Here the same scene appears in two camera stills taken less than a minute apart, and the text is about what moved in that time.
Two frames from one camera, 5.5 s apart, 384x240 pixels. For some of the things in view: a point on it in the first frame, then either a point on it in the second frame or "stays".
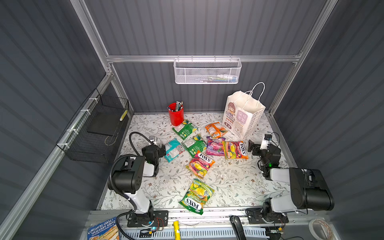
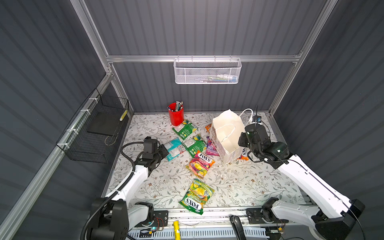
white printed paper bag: (243, 114) to (228, 133)
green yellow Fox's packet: (197, 196) stays
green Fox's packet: (195, 144) stays
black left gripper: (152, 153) stays
